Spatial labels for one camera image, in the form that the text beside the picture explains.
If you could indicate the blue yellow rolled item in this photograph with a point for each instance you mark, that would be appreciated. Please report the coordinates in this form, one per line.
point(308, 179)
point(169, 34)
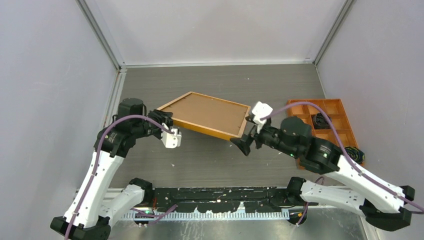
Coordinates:
point(355, 154)

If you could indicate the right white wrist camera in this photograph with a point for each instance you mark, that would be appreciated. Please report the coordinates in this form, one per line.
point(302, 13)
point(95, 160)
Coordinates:
point(257, 115)

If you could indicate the orange wooden picture frame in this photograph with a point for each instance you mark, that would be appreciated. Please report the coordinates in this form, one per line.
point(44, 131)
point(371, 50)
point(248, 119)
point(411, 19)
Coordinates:
point(205, 127)

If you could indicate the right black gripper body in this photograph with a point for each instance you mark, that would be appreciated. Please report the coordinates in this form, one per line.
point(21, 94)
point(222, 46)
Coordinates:
point(269, 136)

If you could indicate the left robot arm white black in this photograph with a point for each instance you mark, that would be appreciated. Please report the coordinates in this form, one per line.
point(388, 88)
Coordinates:
point(88, 217)

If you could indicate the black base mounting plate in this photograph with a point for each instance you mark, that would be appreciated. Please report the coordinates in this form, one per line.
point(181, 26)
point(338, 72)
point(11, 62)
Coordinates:
point(268, 199)

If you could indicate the black rolled item in tray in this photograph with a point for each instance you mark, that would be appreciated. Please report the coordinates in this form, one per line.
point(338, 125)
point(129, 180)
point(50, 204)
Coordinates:
point(319, 122)

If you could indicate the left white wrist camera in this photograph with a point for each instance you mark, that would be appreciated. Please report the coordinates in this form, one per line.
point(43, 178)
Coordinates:
point(171, 138)

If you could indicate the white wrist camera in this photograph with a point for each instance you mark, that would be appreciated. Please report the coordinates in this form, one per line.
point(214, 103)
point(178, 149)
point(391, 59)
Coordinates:
point(257, 115)
point(171, 138)

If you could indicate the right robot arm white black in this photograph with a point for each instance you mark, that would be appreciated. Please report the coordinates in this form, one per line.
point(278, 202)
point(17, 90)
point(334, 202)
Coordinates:
point(380, 203)

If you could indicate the orange wooden compartment tray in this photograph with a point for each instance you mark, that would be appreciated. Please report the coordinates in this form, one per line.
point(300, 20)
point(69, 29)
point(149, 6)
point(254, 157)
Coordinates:
point(336, 113)

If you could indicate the brown cardboard backing board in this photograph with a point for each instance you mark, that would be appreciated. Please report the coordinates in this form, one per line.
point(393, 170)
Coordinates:
point(208, 112)

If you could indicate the aluminium rail at front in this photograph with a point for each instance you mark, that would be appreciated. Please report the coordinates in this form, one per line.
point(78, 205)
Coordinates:
point(218, 215)

